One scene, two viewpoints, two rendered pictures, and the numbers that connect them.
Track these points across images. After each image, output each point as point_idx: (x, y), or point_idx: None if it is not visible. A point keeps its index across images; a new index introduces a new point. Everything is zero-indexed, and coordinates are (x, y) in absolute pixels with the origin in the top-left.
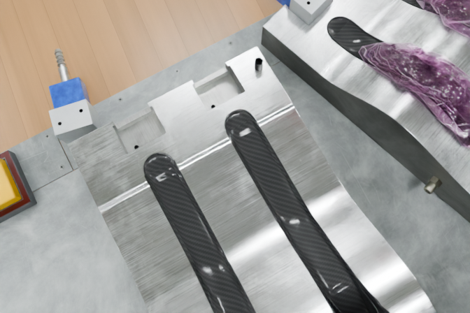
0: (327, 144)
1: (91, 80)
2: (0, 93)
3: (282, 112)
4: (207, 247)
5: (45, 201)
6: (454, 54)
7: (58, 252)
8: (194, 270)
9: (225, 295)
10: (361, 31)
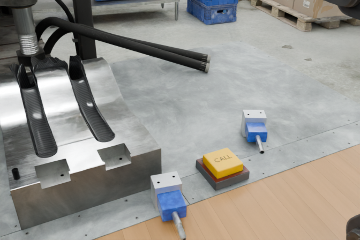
0: None
1: (160, 233)
2: (235, 227)
3: (15, 156)
4: (89, 116)
5: (190, 167)
6: None
7: (180, 148)
8: (98, 108)
9: (84, 99)
10: None
